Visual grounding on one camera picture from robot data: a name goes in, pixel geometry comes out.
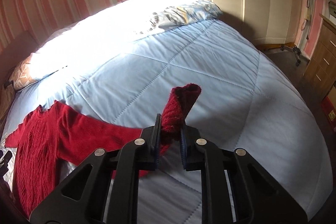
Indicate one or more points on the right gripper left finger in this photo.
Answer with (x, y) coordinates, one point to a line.
(104, 187)

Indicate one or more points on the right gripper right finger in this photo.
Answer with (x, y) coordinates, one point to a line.
(235, 187)

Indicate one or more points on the patterned long pillow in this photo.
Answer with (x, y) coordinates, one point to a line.
(105, 34)

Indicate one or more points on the red cardboard box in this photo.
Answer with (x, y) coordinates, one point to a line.
(329, 111)

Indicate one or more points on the pink upholstered headboard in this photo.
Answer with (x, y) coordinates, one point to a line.
(19, 49)

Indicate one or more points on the red knit sweater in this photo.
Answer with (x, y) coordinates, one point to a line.
(48, 137)

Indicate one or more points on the light blue quilted bedspread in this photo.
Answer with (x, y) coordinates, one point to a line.
(209, 74)

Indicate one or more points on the wheeled metal stand base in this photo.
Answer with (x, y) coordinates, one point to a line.
(295, 50)

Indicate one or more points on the wooden drawer cabinet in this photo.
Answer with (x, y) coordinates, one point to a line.
(320, 73)

